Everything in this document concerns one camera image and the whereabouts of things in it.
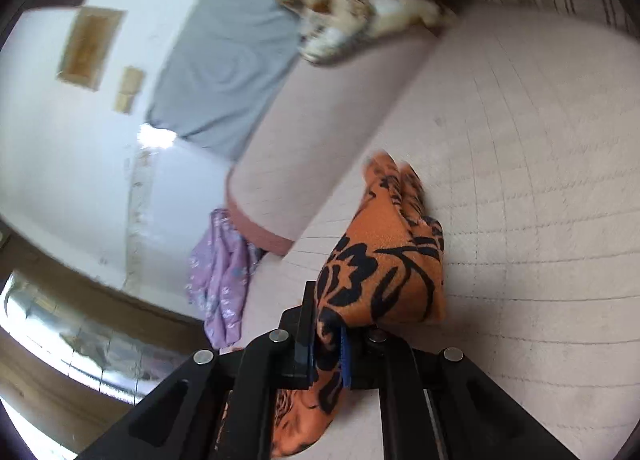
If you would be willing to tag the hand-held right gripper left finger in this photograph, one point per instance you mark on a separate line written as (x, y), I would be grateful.
(300, 340)

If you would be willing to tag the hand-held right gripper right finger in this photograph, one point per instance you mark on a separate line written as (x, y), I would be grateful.
(345, 360)

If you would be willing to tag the orange black patterned garment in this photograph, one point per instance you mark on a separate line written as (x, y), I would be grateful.
(382, 265)

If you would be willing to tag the purple floral cloth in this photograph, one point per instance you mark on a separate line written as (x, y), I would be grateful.
(225, 280)

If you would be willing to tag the pink bolster cushion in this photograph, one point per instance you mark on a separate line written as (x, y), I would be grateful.
(320, 140)

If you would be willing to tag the wooden wardrobe with mirror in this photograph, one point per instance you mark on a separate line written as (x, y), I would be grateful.
(60, 320)

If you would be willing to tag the quilted beige mattress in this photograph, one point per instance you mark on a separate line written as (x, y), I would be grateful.
(525, 180)

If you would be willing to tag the small yellow wall picture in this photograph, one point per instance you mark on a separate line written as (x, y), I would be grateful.
(130, 90)

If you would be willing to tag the large yellow wall picture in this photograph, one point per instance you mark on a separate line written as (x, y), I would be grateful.
(90, 48)

